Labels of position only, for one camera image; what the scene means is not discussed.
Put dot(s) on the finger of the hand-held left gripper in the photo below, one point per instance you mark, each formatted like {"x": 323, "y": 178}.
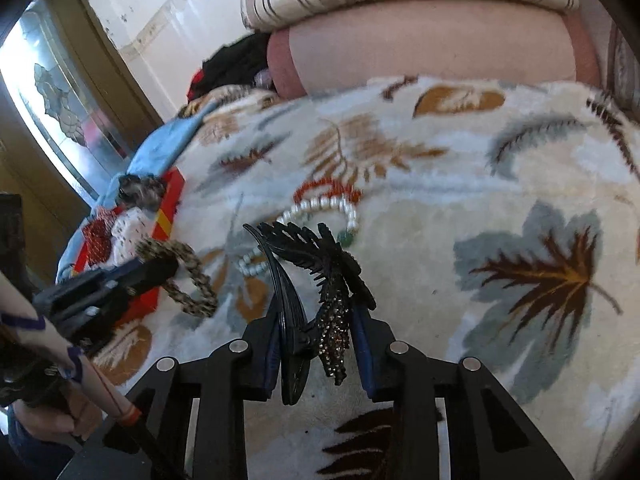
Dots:
{"x": 150, "y": 280}
{"x": 125, "y": 272}

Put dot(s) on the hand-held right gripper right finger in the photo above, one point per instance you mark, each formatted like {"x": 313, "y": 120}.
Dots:
{"x": 363, "y": 355}

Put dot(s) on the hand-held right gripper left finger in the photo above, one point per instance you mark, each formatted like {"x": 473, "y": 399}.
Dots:
{"x": 270, "y": 355}

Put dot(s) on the red cardboard box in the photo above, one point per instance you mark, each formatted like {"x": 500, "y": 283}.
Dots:
{"x": 162, "y": 220}

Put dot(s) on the black rhinestone hair clip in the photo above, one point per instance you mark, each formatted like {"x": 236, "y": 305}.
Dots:
{"x": 325, "y": 290}

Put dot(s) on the person's left hand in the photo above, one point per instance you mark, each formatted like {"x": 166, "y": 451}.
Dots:
{"x": 55, "y": 417}

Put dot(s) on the dark fuzzy scrunchie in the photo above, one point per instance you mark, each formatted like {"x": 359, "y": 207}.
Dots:
{"x": 142, "y": 191}

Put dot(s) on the light blue cloth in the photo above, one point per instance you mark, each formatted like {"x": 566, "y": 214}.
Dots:
{"x": 160, "y": 145}

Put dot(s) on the leaf print fleece blanket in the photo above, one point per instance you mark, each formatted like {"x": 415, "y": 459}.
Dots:
{"x": 450, "y": 200}

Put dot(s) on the wooden door with patterned glass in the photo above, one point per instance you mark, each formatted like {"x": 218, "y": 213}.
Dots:
{"x": 55, "y": 100}

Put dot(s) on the dark clothing pile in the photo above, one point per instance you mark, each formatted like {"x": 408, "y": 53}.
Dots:
{"x": 235, "y": 67}

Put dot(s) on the pink quilted sofa seat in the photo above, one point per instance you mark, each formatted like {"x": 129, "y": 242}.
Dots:
{"x": 430, "y": 50}

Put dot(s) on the grey striped floral cushion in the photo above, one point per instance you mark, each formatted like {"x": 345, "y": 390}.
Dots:
{"x": 625, "y": 75}

